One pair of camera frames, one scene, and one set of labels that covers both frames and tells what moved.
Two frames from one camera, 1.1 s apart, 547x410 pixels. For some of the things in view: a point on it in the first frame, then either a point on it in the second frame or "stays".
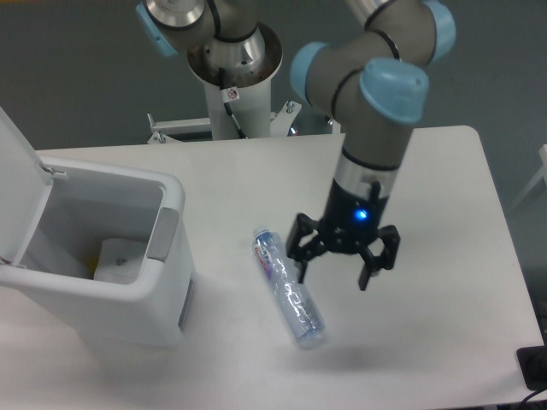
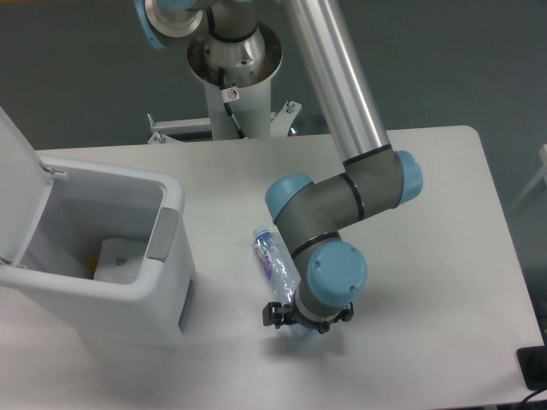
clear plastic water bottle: x=295 y=299 stays
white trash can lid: x=25 y=188 stays
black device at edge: x=532 y=362 stays
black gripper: x=349 y=225 → x=322 y=326
